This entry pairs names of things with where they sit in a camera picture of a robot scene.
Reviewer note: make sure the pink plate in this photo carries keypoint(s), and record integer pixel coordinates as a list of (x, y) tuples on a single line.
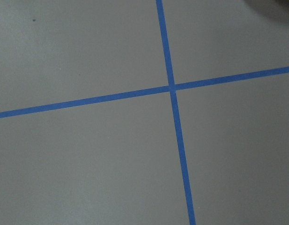
[(268, 4)]

